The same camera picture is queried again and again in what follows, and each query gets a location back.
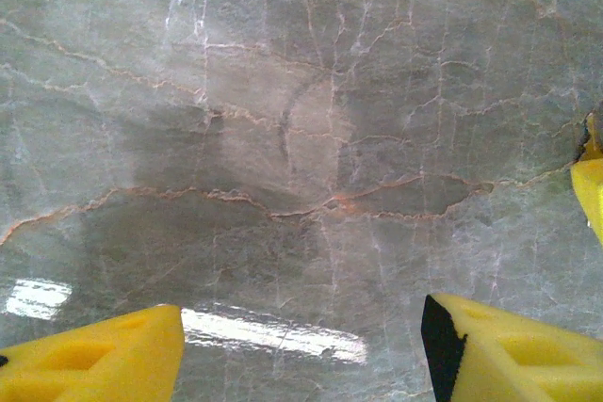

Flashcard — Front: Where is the yellow plastic piece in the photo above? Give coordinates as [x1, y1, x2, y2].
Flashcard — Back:
[569, 109, 603, 248]

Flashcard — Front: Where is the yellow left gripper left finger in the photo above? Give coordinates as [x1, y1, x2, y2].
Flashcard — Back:
[0, 304, 186, 402]

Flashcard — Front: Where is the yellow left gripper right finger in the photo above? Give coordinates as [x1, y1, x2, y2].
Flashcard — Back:
[420, 293, 603, 402]

